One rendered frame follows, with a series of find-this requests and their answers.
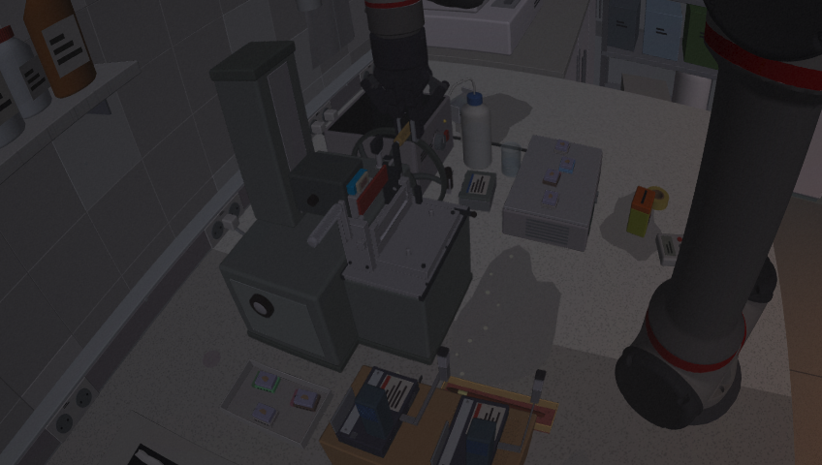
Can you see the grey cold plate unit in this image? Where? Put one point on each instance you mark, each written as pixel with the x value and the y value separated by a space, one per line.
pixel 552 218

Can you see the pink tissue cassette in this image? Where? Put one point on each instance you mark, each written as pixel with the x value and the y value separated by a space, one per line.
pixel 305 399

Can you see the green file box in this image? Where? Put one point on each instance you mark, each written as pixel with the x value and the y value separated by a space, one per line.
pixel 698 38

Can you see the light grey clamp lever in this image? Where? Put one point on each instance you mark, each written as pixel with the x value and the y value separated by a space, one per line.
pixel 323 228

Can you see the white round front knob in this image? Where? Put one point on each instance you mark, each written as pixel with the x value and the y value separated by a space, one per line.
pixel 261 307

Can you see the grey knife holder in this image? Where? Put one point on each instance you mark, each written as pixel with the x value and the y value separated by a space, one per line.
pixel 411 244

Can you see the light blue file box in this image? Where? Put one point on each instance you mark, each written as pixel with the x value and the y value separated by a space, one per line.
pixel 663 29

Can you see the dark blue blade dispenser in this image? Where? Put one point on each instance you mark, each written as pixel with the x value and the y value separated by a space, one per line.
pixel 376 411
pixel 475 433

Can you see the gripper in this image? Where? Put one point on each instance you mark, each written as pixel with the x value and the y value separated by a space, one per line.
pixel 399 58

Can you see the white labelled bottle red cap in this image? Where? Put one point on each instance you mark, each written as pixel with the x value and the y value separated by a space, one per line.
pixel 25 77

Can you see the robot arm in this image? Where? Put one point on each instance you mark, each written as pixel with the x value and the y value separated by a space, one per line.
pixel 726 192

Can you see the grey microtome body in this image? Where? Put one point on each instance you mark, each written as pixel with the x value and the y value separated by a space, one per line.
pixel 289 308

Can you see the white plug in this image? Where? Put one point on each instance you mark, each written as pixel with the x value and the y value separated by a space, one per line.
pixel 239 224

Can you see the blue tissue cassette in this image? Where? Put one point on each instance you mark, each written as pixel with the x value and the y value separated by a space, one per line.
pixel 567 166

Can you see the grey cassette tray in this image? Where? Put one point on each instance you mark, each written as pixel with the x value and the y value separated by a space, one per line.
pixel 282 429

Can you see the yellow tape roll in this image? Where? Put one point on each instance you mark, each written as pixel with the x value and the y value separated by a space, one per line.
pixel 661 198

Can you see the pale tissue cassette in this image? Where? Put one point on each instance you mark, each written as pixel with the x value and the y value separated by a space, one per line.
pixel 562 147

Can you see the purple tissue cassette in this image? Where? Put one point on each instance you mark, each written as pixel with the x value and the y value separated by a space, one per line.
pixel 551 178
pixel 550 198

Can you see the green orange sharps box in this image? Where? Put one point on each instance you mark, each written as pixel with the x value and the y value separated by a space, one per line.
pixel 639 215

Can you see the white paper roll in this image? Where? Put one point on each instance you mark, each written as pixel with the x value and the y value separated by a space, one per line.
pixel 691 88

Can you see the grey wall shelf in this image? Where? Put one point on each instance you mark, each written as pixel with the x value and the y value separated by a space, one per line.
pixel 70 109

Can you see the wooden dispenser rack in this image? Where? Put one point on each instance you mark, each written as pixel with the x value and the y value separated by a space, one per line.
pixel 436 417

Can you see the green tissue cassette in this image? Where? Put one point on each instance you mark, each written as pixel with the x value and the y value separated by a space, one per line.
pixel 266 382

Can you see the lilac tissue cassette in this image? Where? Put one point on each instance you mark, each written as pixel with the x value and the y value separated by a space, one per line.
pixel 264 415

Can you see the white bench instrument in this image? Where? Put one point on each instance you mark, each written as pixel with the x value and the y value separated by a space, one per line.
pixel 481 29

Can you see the grey water bath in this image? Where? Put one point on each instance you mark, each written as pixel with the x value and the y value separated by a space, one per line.
pixel 353 119

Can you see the black round side knob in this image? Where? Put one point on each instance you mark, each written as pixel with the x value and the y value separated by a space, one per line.
pixel 313 200

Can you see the white wash bottle blue cap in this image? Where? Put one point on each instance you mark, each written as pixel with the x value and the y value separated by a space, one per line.
pixel 476 131

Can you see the grey double wall socket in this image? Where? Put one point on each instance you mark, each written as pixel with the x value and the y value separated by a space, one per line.
pixel 72 411
pixel 225 221

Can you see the grey shelf unit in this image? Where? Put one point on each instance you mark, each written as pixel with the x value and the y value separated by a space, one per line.
pixel 642 77

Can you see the small clear beaker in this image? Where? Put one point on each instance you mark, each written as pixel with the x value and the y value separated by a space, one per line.
pixel 510 160

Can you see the orange labelled bottle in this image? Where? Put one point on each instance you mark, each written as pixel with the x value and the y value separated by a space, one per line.
pixel 61 45

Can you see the blue specimen clamp block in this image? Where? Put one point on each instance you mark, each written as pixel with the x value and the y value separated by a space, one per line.
pixel 354 185

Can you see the red blade guard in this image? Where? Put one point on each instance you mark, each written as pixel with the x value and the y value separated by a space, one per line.
pixel 372 192

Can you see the dark microtome handwheel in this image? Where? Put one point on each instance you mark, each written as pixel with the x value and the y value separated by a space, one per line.
pixel 442 168

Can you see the grey labelled blade box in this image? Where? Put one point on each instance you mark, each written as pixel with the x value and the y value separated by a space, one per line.
pixel 478 190

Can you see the yellow lever tab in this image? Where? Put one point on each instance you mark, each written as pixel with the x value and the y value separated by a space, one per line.
pixel 404 134

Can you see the grey file box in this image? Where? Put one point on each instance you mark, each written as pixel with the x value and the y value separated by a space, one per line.
pixel 624 25

